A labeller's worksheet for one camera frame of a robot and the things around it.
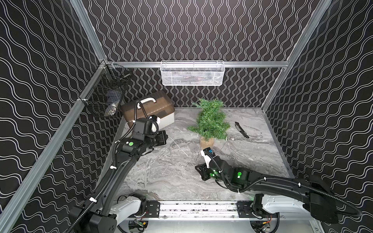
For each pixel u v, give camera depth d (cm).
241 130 106
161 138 65
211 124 75
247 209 74
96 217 37
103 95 93
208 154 68
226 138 80
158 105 97
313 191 42
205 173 66
